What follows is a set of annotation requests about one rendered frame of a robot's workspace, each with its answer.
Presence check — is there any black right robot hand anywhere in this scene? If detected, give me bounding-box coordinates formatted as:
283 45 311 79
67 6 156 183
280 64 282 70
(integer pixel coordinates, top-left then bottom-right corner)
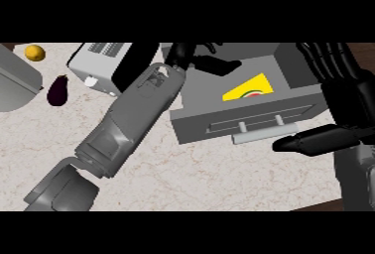
271 43 375 157

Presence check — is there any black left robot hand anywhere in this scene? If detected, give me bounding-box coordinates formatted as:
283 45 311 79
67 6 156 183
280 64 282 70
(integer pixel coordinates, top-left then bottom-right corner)
163 43 243 77

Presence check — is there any grey open drawer box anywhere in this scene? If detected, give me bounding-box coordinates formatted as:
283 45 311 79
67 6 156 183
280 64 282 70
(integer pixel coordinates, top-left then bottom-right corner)
180 54 323 112

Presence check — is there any grey cabinet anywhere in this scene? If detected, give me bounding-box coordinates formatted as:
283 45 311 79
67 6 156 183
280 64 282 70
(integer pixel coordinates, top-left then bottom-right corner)
159 43 354 90

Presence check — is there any white and black toaster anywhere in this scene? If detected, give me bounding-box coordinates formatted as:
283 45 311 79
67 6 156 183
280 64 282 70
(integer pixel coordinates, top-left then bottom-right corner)
67 43 162 97

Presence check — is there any yellow printed packet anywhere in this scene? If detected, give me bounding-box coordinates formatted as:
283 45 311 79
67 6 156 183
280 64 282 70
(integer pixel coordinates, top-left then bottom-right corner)
221 72 276 102

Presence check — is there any dark purple eggplant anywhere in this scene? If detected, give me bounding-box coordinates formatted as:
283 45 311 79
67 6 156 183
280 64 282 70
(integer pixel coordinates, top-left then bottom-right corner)
45 73 70 107

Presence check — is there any yellow lemon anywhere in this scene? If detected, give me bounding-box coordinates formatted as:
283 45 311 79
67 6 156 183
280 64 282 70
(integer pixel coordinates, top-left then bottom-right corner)
23 44 47 63

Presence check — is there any grey rounded appliance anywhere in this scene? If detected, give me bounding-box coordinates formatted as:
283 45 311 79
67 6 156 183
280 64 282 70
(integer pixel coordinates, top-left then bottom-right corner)
0 44 45 113

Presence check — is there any grey drawer front with handle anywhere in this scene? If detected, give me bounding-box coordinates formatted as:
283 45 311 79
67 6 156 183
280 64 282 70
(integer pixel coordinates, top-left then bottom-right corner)
168 93 329 146

